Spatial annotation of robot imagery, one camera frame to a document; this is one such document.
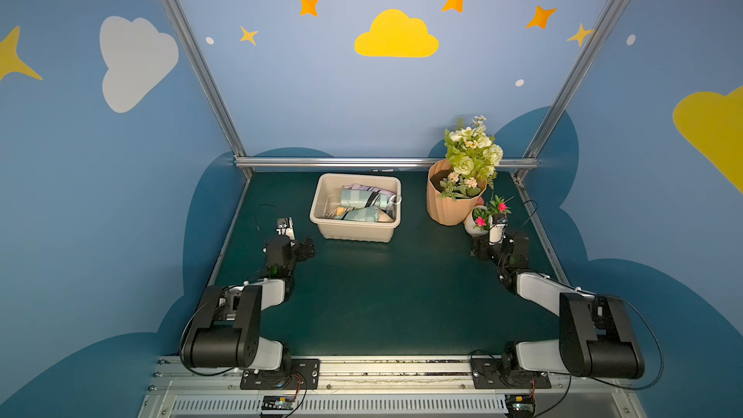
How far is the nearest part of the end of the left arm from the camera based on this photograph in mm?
851

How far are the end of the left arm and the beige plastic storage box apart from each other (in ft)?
0.25

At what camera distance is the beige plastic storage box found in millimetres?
924
